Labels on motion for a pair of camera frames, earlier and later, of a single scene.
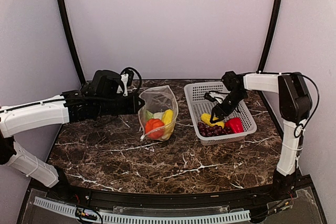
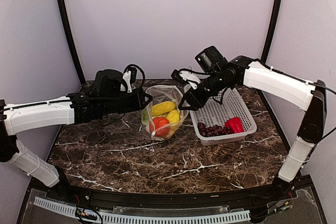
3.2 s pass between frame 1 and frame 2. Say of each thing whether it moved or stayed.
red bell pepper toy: stayed
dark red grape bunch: stayed
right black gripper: moved
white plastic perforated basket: stayed
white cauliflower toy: moved
